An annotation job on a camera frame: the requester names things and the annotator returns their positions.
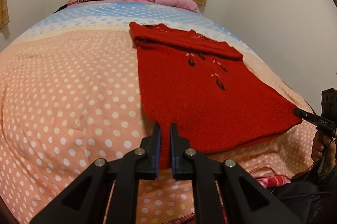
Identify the red knitted embroidered sweater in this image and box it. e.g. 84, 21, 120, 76
130, 22, 301, 169

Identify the beige side window curtain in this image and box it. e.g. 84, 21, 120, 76
0, 0, 10, 28

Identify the polka dot bed sheet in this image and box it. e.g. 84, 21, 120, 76
1, 1, 311, 223

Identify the person's right hand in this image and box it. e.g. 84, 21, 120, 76
311, 131, 336, 176

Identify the dark object beside bed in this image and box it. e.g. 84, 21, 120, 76
54, 4, 68, 13

